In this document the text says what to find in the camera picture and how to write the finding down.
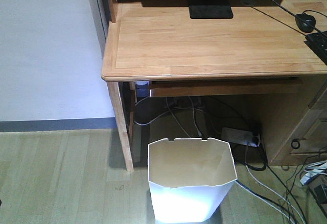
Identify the white power strip at right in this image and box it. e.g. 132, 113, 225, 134
300, 160, 326, 185

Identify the black computer mouse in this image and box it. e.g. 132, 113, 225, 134
294, 13, 316, 33

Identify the white power strip under desk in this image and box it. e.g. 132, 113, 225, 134
221, 127, 261, 147

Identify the black monitor stand base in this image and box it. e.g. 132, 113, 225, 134
188, 0, 233, 19

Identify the white plastic trash bin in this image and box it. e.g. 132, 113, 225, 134
148, 138, 237, 223

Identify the wooden desk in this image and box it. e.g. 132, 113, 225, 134
102, 0, 326, 171

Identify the black keyboard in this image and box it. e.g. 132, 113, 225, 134
305, 31, 327, 64

